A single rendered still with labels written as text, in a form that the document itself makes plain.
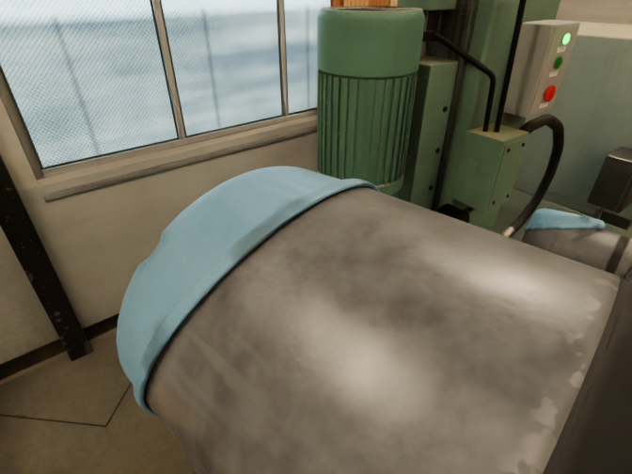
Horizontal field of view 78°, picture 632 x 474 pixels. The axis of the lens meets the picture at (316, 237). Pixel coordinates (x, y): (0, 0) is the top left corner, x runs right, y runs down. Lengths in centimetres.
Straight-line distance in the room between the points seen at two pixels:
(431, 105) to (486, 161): 15
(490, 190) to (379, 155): 25
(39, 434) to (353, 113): 182
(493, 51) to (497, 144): 16
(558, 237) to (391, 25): 39
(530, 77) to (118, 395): 191
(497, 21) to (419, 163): 27
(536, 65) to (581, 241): 36
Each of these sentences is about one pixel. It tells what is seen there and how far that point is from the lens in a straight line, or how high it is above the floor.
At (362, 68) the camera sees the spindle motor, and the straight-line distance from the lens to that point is 66.
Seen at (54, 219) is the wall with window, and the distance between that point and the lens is 197.
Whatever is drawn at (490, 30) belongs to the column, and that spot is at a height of 147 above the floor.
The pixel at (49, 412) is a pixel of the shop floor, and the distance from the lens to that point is 215.
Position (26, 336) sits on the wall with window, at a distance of 225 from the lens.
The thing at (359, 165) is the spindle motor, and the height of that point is 127.
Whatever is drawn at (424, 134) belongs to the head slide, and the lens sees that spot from 80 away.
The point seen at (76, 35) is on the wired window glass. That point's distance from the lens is 189.
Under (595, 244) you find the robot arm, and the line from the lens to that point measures 65.
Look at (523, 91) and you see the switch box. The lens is 89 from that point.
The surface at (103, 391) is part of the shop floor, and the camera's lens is 211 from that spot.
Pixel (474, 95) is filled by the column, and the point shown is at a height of 136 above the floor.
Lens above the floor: 154
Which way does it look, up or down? 33 degrees down
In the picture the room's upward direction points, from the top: straight up
